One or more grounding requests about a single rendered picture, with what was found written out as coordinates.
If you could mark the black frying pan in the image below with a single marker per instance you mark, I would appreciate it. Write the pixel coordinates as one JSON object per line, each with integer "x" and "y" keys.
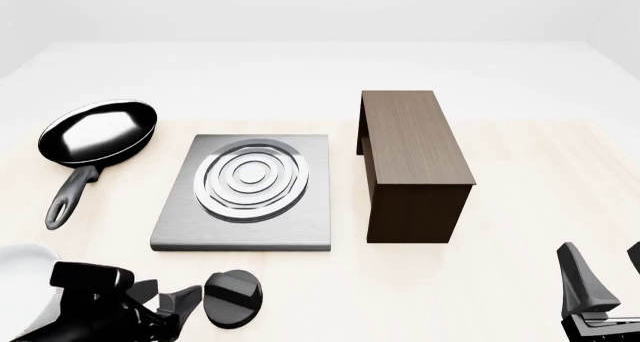
{"x": 100, "y": 132}

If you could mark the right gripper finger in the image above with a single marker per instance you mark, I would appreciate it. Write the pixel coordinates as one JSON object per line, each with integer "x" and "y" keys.
{"x": 580, "y": 285}
{"x": 636, "y": 257}

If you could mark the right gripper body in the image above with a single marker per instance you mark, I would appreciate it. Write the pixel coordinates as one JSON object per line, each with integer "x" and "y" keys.
{"x": 605, "y": 327}

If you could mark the dark brown wooden cabinet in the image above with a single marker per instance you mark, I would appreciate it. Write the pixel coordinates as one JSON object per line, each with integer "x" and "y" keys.
{"x": 415, "y": 143}

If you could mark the flat grey stove plate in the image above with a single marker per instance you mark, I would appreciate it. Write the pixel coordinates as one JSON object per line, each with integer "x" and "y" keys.
{"x": 280, "y": 222}

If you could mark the round black stove knob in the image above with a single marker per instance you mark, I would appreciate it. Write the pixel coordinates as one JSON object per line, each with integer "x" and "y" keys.
{"x": 232, "y": 300}

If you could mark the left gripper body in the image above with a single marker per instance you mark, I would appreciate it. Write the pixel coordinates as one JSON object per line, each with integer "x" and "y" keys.
{"x": 152, "y": 325}

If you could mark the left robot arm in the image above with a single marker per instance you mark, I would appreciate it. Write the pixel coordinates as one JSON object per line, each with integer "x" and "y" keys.
{"x": 20, "y": 282}

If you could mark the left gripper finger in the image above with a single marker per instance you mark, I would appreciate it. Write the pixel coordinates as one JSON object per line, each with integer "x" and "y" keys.
{"x": 144, "y": 288}
{"x": 180, "y": 300}

